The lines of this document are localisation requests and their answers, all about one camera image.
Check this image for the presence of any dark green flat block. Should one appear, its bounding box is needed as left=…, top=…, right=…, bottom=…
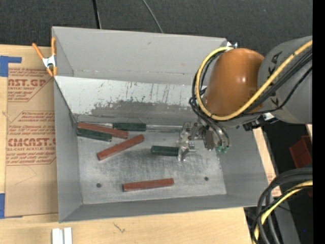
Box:
left=76, top=128, right=113, bottom=143
left=112, top=122, right=147, bottom=133
left=150, top=145, right=180, bottom=158

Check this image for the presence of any red-brown flat block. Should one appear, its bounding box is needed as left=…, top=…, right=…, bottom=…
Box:
left=121, top=177, right=176, bottom=193
left=96, top=133, right=146, bottom=162
left=77, top=121, right=129, bottom=140

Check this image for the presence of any brown cardboard board, red print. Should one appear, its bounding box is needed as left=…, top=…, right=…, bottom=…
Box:
left=0, top=44, right=59, bottom=219

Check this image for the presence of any black cylinder on white bracket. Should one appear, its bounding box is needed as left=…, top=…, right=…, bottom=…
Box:
left=241, top=112, right=277, bottom=132

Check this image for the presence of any grey metal bin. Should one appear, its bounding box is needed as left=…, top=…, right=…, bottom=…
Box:
left=51, top=26, right=270, bottom=224

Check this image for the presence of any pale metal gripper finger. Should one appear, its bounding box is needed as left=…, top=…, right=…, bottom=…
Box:
left=177, top=141, right=197, bottom=162
left=179, top=122, right=199, bottom=142

